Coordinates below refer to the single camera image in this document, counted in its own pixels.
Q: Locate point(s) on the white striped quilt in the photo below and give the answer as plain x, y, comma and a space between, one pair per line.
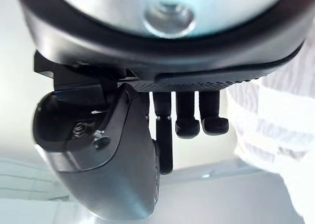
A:
275, 125

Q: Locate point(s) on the white bed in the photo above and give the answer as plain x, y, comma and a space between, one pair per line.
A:
221, 197

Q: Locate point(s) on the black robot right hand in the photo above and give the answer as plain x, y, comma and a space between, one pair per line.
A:
103, 160

